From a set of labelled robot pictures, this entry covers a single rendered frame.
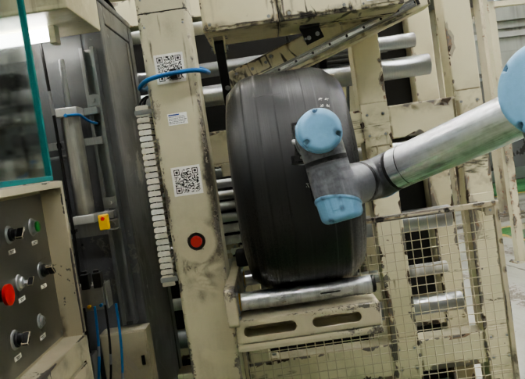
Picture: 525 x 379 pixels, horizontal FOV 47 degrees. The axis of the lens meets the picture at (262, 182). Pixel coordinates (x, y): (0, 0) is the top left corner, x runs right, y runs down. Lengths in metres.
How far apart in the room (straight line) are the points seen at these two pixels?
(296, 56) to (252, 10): 0.22
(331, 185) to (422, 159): 0.16
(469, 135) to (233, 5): 1.04
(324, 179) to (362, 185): 0.07
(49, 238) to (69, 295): 0.14
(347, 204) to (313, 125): 0.14
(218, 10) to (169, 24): 0.29
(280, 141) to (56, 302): 0.64
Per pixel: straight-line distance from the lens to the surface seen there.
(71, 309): 1.53
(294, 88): 1.46
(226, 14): 1.86
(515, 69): 0.81
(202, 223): 1.57
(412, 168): 1.06
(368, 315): 1.53
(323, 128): 0.99
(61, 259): 1.51
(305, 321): 1.52
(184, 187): 1.57
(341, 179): 1.01
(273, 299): 1.52
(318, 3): 1.87
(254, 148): 1.37
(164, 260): 1.61
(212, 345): 1.64
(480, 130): 1.00
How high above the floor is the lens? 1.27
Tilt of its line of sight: 3 degrees down
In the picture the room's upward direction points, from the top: 8 degrees counter-clockwise
